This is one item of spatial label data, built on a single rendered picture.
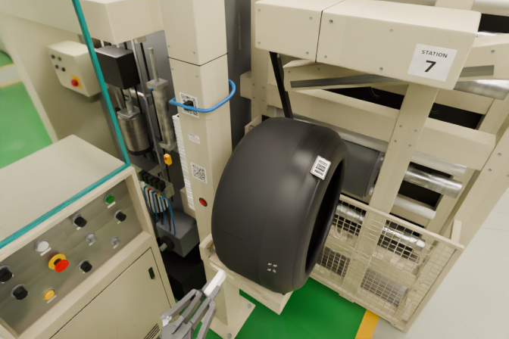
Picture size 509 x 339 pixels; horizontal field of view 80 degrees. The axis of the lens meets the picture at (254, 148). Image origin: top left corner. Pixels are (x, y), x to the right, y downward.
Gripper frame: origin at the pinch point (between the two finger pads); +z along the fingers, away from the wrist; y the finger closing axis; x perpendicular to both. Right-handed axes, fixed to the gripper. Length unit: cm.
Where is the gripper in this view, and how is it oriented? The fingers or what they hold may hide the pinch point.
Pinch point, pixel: (215, 284)
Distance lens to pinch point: 85.6
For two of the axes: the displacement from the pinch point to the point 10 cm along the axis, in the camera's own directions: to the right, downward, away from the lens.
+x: 0.8, 7.2, 6.9
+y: -8.3, -3.3, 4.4
